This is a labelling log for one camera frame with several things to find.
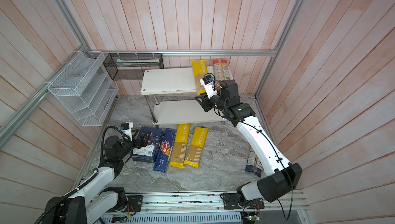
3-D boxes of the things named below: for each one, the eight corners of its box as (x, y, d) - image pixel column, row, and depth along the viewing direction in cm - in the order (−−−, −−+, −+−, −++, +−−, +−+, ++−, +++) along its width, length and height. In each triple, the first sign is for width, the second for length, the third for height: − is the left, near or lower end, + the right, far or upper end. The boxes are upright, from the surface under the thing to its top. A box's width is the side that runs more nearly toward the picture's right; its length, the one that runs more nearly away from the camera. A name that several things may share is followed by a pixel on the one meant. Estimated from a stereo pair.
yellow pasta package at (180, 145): (169, 166, 87) (169, 165, 85) (177, 124, 105) (177, 122, 103) (184, 167, 86) (184, 166, 84) (190, 125, 104) (190, 123, 102)
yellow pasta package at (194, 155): (183, 164, 87) (183, 163, 86) (195, 127, 103) (195, 125, 102) (198, 168, 86) (199, 167, 84) (208, 130, 102) (208, 128, 100)
